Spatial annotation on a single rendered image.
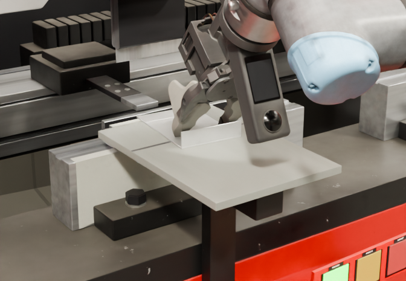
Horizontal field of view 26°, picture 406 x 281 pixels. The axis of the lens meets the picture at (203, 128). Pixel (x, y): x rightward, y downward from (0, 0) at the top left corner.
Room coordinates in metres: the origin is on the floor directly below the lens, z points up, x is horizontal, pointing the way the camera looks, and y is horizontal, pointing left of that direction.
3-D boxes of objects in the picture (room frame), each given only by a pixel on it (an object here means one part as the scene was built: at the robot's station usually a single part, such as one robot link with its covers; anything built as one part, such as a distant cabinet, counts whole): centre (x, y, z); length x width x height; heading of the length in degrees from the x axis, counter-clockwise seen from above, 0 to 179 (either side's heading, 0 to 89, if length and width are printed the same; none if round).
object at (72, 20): (1.57, 0.13, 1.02); 0.37 x 0.06 x 0.04; 125
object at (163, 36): (1.12, 0.07, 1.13); 0.10 x 0.02 x 0.10; 125
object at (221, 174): (1.00, -0.01, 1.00); 0.26 x 0.18 x 0.01; 35
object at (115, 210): (1.10, 0.01, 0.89); 0.30 x 0.05 x 0.03; 125
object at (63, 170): (1.15, 0.03, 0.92); 0.39 x 0.06 x 0.10; 125
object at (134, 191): (1.04, 0.09, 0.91); 0.03 x 0.03 x 0.02
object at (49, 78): (1.26, 0.15, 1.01); 0.26 x 0.12 x 0.05; 35
